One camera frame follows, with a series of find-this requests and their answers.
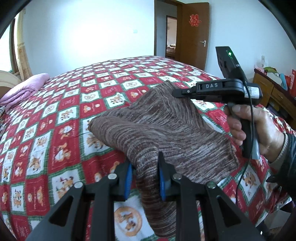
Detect wooden desk with drawers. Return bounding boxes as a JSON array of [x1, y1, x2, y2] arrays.
[[253, 68, 296, 130]]

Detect red checkered cartoon bedspread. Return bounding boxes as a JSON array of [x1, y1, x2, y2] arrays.
[[1, 56, 291, 240]]

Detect brown wooden door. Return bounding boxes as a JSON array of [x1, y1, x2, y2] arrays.
[[175, 2, 210, 70]]

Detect clutter on desk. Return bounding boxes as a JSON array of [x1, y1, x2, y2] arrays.
[[254, 55, 295, 99]]

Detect window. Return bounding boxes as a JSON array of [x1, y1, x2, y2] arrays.
[[0, 19, 19, 74]]

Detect yellow curtain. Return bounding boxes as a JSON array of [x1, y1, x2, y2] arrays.
[[14, 9, 33, 81]]

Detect striped pillow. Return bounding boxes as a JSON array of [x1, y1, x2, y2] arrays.
[[0, 106, 6, 116]]

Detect cream wooden headboard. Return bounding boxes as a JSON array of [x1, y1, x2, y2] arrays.
[[0, 71, 22, 98]]

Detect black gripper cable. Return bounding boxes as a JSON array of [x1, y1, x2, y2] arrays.
[[234, 64, 256, 204]]

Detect person's right forearm dark sleeve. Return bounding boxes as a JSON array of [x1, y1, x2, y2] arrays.
[[266, 133, 295, 201]]

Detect folded pink blanket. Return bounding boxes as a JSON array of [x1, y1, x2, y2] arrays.
[[1, 73, 50, 109]]

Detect person's right hand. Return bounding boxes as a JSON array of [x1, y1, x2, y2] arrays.
[[224, 105, 287, 163]]

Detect red paper door decoration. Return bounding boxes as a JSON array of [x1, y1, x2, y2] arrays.
[[189, 14, 202, 27]]

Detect brown striped knit sweater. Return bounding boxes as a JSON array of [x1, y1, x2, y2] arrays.
[[88, 81, 239, 237]]

